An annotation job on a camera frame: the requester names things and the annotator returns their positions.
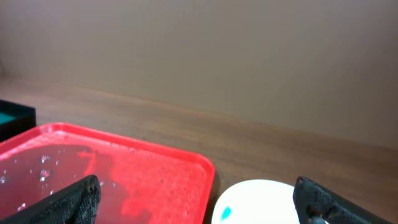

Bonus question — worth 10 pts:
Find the light blue plate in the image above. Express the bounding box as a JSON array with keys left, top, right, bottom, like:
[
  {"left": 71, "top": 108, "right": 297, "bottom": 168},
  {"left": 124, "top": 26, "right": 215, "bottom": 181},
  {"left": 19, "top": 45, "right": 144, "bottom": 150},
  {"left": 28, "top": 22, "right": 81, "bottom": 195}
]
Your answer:
[{"left": 211, "top": 179, "right": 299, "bottom": 224}]

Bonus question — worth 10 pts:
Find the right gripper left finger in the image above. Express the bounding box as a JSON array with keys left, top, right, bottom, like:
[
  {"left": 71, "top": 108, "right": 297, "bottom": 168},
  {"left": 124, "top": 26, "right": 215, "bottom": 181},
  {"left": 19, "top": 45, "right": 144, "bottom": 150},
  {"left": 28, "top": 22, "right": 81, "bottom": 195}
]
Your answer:
[{"left": 1, "top": 175, "right": 101, "bottom": 224}]

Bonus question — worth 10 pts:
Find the dark green tray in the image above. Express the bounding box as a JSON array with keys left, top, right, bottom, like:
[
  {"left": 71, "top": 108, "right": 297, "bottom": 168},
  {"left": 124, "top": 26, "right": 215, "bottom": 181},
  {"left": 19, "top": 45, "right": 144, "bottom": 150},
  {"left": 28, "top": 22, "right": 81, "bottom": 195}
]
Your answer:
[{"left": 1, "top": 100, "right": 37, "bottom": 142}]

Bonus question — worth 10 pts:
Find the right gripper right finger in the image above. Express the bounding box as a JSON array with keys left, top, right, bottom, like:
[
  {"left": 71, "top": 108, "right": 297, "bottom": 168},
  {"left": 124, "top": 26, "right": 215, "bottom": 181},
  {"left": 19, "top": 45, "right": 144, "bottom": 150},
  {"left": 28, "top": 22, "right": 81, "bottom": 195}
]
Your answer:
[{"left": 293, "top": 176, "right": 391, "bottom": 224}]

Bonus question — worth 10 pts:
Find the red plastic tray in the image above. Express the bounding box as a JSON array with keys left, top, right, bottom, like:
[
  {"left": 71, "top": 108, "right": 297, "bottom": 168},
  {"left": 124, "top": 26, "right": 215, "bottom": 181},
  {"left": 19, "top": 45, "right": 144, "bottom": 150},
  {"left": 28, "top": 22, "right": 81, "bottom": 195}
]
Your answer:
[{"left": 1, "top": 123, "right": 215, "bottom": 223}]

